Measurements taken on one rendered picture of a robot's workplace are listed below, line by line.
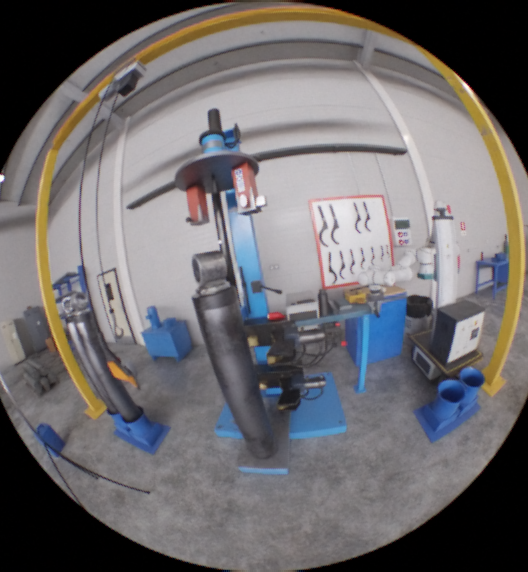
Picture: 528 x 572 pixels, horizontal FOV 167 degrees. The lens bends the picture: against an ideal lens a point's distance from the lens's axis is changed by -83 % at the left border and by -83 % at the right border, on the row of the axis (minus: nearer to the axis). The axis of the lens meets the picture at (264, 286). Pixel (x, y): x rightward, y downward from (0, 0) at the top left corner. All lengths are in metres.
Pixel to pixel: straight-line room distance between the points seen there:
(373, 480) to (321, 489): 0.39
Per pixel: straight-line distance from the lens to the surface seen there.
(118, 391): 1.92
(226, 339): 0.80
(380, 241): 3.51
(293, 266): 3.10
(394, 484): 1.73
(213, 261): 0.77
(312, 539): 1.59
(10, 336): 10.40
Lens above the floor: 1.59
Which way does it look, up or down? 10 degrees down
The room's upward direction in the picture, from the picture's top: 10 degrees counter-clockwise
